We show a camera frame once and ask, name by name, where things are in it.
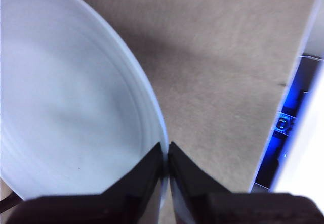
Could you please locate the black device with blue light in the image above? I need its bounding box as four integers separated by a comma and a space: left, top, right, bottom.
249, 54, 324, 192

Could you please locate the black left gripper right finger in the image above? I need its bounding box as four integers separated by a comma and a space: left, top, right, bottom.
168, 141, 324, 224

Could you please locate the blue plate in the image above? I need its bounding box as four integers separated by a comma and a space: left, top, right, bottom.
0, 0, 183, 224

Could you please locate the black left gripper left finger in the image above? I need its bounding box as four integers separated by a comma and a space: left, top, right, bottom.
7, 142, 165, 224

